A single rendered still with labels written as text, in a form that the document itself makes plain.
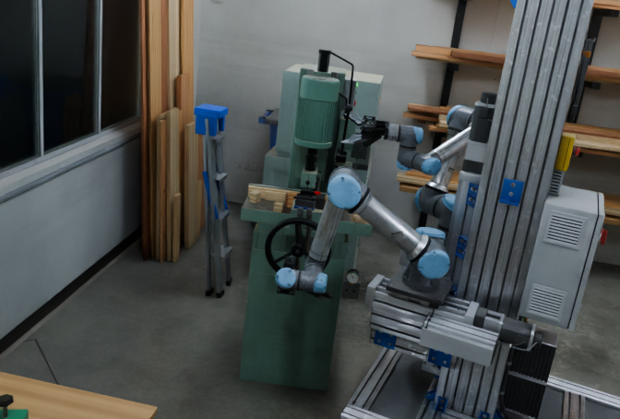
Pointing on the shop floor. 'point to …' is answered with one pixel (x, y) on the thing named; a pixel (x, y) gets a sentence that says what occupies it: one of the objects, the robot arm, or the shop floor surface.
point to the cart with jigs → (63, 401)
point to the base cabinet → (289, 328)
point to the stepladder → (213, 125)
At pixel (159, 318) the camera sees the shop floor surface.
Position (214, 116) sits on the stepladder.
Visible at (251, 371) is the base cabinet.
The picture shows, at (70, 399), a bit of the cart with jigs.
